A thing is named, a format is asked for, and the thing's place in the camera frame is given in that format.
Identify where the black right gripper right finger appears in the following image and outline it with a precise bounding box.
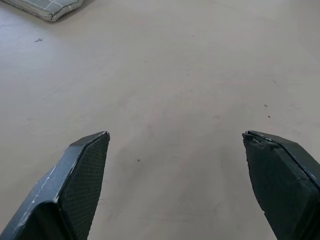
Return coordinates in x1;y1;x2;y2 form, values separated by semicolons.
241;130;320;240

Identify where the grey checked cloth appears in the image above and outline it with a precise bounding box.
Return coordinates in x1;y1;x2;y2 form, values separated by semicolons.
1;0;85;23

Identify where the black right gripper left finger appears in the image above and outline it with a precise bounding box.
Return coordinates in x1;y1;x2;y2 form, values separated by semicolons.
0;131;111;240

